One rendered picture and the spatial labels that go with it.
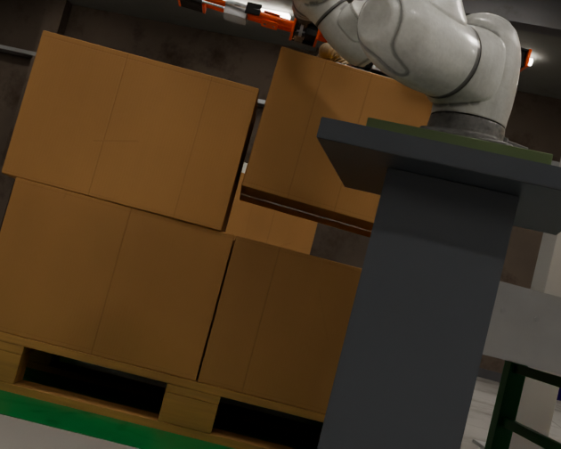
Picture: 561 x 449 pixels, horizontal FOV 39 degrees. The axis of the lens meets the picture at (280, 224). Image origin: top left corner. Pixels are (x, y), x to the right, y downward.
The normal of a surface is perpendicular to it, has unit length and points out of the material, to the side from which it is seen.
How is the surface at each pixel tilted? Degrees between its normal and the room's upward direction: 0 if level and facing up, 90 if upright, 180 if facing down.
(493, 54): 85
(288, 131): 90
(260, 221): 90
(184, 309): 90
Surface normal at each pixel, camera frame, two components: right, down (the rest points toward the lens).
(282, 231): 0.50, 0.06
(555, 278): 0.07, -0.07
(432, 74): 0.21, 0.80
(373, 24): -0.75, -0.11
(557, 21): -0.18, -0.13
